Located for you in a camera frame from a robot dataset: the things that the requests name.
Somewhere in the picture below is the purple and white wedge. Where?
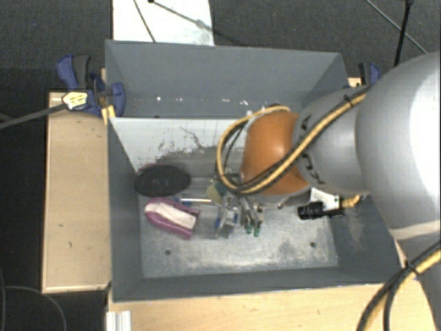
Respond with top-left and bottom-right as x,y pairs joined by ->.
143,198 -> 201,241

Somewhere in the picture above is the grey metal bin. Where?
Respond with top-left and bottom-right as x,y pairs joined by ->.
104,39 -> 402,302

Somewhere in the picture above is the black oval disc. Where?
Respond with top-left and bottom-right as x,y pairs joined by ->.
133,163 -> 192,198

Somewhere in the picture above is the pale wood board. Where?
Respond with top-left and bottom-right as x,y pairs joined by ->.
41,91 -> 113,294

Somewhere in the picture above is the black cylinder on white bracket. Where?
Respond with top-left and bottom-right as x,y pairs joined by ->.
297,187 -> 345,221

